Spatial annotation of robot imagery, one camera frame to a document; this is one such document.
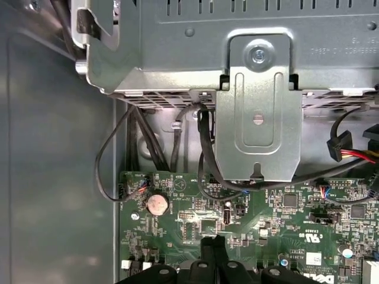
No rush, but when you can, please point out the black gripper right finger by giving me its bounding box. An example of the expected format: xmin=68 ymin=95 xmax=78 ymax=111
xmin=215 ymin=235 xmax=306 ymax=284

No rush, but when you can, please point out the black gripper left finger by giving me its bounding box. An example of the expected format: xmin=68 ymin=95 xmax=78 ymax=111
xmin=117 ymin=236 xmax=216 ymax=284

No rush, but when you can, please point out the green motherboard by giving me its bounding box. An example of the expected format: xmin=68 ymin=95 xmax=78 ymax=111
xmin=118 ymin=170 xmax=379 ymax=284

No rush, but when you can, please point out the round coin battery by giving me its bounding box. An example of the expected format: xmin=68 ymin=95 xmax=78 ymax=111
xmin=146 ymin=192 xmax=170 ymax=217

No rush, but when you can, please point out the white board sticker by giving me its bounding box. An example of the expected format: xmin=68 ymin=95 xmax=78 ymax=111
xmin=306 ymin=251 xmax=323 ymax=267

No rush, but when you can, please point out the metal drive cage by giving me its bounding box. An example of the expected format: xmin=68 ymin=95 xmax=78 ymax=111
xmin=75 ymin=0 xmax=379 ymax=103

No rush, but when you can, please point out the thick black wire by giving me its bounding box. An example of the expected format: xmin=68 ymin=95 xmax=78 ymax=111
xmin=197 ymin=108 xmax=379 ymax=190

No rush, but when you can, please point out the silver support bracket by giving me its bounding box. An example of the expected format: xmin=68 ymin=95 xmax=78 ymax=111
xmin=215 ymin=28 xmax=303 ymax=182

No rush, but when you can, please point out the black wire bundle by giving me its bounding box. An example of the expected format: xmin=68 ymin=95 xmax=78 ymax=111
xmin=127 ymin=106 xmax=171 ymax=173

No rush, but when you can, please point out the thin black wire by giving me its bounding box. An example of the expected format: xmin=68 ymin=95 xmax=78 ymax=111
xmin=94 ymin=105 xmax=149 ymax=204

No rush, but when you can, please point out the orange power wire bundle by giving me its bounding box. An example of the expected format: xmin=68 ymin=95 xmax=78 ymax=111
xmin=325 ymin=106 xmax=379 ymax=166

